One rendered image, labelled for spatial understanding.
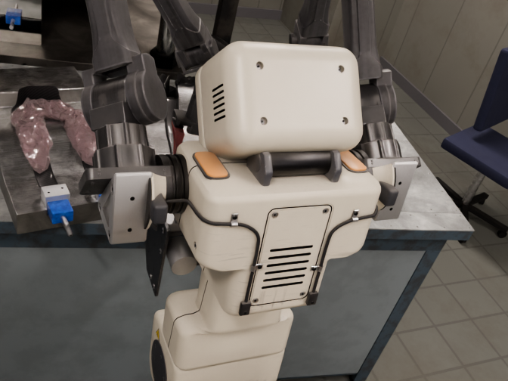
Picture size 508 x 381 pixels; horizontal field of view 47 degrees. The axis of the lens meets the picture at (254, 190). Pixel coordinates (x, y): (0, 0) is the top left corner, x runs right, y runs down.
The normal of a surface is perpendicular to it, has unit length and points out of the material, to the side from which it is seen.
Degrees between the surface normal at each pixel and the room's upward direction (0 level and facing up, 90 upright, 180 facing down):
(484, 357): 0
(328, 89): 48
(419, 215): 0
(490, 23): 90
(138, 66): 61
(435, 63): 90
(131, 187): 82
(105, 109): 53
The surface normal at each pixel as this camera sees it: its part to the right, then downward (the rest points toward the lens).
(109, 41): -0.27, 0.03
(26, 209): 0.22, -0.78
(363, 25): 0.14, 0.22
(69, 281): 0.22, 0.63
